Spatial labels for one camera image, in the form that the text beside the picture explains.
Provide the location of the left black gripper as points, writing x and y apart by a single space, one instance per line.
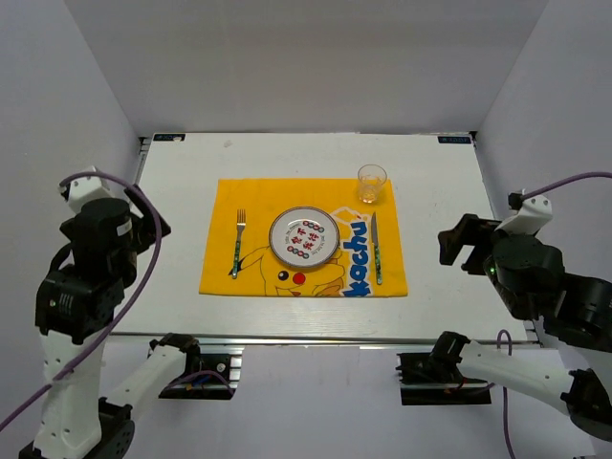
145 225

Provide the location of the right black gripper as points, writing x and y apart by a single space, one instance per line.
469 230

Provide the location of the knife with teal handle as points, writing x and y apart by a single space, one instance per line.
376 249

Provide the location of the clear drinking glass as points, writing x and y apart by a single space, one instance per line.
372 178

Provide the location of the yellow Pikachu cloth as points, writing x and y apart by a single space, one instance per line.
351 271

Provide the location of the fork with teal handle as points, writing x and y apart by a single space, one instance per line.
240 226

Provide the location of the round patterned plate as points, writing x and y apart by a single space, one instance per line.
304 237

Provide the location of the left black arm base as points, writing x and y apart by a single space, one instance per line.
213 376

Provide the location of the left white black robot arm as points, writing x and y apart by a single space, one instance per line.
75 306

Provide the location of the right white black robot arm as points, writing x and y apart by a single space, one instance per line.
580 318

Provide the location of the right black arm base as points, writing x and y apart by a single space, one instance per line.
424 383

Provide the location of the right blue table label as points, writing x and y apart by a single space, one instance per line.
454 139

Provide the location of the blue table label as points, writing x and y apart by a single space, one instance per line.
454 139
169 137

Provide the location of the left blue table label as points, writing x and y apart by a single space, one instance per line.
169 137

